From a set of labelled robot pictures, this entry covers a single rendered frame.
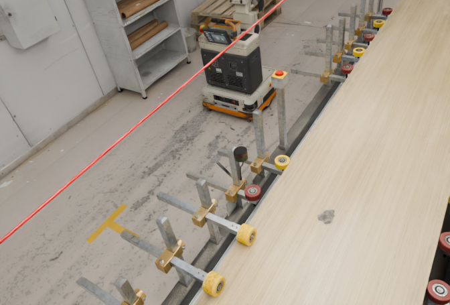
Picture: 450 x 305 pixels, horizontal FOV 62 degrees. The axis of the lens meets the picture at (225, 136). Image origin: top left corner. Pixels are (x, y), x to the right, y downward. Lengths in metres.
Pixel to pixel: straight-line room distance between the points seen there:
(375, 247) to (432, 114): 0.96
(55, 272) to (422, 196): 2.44
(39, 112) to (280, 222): 3.04
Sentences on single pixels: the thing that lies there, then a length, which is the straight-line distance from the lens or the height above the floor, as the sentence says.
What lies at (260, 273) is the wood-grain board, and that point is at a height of 0.90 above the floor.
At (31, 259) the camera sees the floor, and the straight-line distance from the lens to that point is 3.29.
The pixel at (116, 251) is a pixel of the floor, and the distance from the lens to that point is 2.98.
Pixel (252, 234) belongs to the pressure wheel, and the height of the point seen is 0.95.
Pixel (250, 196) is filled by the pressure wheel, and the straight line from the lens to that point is 1.80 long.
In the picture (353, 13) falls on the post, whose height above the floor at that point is 1.05.
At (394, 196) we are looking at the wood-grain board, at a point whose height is 0.90.
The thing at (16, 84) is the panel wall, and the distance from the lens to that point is 4.01.
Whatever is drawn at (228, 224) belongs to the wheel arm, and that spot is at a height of 0.96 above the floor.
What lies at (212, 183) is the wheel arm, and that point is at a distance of 1.96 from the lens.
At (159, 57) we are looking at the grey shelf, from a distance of 4.96.
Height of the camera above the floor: 2.26
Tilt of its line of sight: 39 degrees down
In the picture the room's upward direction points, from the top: 11 degrees counter-clockwise
